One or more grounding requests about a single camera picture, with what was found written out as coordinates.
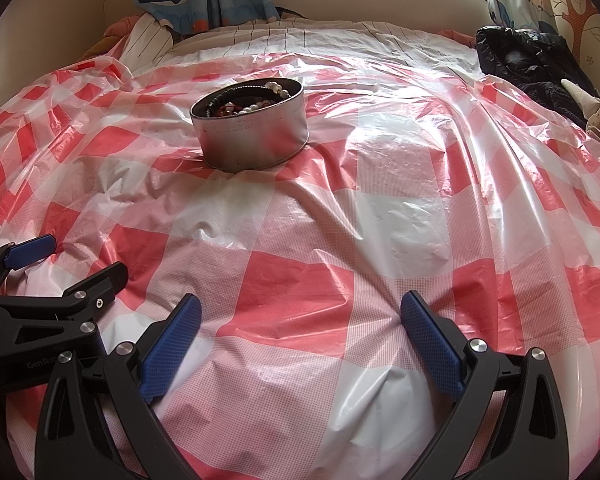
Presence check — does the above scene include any dark jacket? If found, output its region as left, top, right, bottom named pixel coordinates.
left=475, top=25, right=600, bottom=126

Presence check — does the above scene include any tree print curtain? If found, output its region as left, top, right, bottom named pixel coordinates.
left=485, top=0, right=600, bottom=81

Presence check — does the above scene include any striped white bedsheet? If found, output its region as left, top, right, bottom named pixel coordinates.
left=130, top=15, right=481, bottom=76

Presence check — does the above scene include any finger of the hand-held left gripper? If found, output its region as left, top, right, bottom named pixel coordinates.
left=0, top=235, right=56, bottom=293
left=0, top=261, right=129, bottom=323

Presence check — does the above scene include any black band bracelet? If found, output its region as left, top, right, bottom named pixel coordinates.
left=205, top=83, right=286, bottom=119

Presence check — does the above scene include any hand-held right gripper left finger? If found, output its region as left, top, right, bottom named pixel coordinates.
left=34, top=292, right=203, bottom=480

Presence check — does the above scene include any white cloth piece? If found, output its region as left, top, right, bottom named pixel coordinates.
left=562, top=79, right=600, bottom=111

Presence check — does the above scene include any red white checkered plastic sheet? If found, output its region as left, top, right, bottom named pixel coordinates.
left=0, top=50, right=600, bottom=480

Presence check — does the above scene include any striped white pillow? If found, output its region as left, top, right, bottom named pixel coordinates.
left=117, top=14, right=178, bottom=73

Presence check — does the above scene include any orange cloth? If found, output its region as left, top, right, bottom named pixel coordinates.
left=82, top=15, right=143, bottom=61

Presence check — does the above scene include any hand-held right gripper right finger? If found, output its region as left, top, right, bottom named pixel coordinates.
left=400, top=290, right=567, bottom=480

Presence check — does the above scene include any white bead bracelet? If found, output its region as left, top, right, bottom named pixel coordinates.
left=232, top=100, right=273, bottom=115

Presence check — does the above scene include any round metal tin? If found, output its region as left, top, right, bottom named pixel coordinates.
left=189, top=77, right=310, bottom=172

